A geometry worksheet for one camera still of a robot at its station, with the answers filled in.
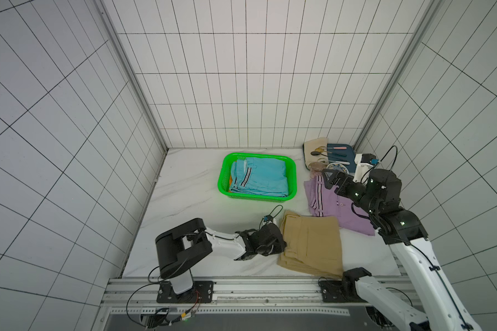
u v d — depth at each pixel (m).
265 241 0.65
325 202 0.95
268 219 0.79
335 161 1.10
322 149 1.18
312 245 0.82
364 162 0.58
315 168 1.09
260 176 1.02
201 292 0.73
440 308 0.37
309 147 1.21
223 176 0.98
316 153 1.18
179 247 0.47
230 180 1.00
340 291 0.72
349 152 1.18
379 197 0.47
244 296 0.73
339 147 1.21
